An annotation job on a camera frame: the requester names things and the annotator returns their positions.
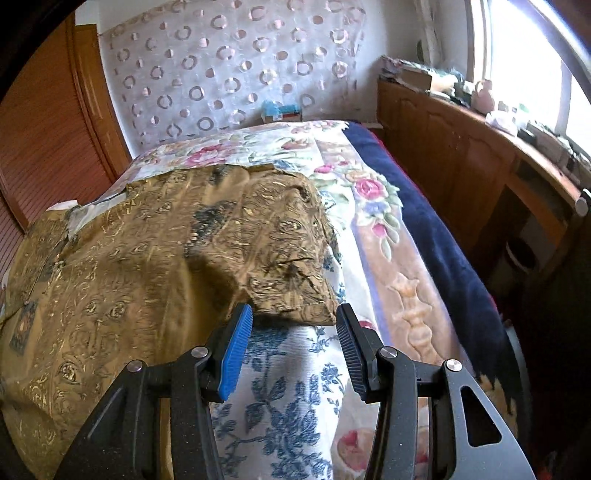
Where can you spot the blue tissue box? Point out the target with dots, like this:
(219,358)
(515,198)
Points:
(280,111)

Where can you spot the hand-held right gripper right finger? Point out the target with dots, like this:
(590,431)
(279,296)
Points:
(353,355)

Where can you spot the brown wooden wardrobe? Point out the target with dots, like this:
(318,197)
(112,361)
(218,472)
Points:
(46,138)

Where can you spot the white plastic bag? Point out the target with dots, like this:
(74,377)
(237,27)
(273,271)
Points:
(501,122)

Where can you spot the long wooden cabinet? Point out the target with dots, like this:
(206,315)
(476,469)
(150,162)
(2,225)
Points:
(438,134)

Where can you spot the cardboard box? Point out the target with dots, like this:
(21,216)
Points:
(420,77)

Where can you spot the white circle patterned curtain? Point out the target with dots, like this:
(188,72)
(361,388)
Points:
(231,69)

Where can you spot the navy blue blanket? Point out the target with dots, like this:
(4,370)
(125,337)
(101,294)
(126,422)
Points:
(429,221)

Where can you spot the olive gold patterned garment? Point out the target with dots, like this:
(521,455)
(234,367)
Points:
(138,277)

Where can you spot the bed with blue floral sheet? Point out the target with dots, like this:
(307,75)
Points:
(277,415)

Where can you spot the pink floral blanket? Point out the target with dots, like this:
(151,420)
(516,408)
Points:
(369,194)

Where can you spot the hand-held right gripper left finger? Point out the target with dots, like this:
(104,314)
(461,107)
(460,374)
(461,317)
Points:
(235,355)

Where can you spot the window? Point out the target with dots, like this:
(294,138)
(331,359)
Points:
(531,55)

